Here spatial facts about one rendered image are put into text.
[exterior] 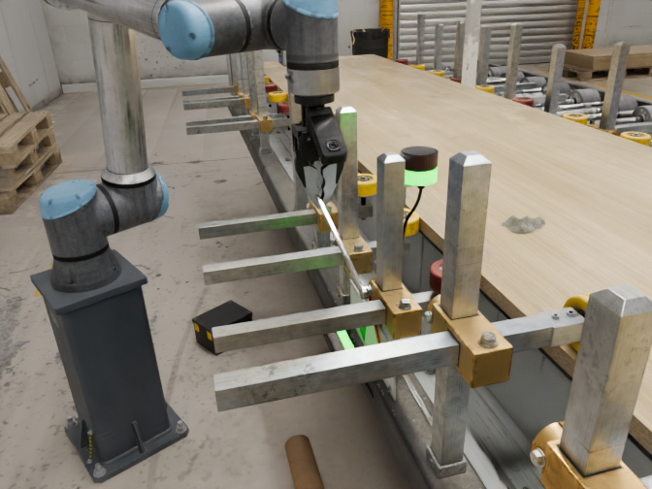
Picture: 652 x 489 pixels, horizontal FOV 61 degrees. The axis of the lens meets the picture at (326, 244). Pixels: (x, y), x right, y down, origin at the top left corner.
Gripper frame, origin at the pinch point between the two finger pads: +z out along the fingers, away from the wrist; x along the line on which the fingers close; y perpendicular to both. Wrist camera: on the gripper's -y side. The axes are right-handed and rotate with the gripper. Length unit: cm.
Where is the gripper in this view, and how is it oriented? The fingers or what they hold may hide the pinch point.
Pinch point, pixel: (321, 203)
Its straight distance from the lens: 105.0
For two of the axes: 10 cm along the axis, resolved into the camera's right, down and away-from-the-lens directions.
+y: -2.5, -4.2, 8.7
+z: 0.3, 9.0, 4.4
